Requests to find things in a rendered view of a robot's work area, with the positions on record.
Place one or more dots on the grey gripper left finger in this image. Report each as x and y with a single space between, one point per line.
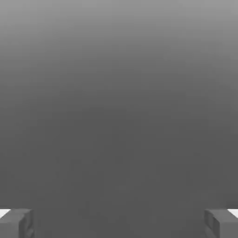
15 223

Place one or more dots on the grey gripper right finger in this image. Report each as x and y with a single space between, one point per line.
222 224

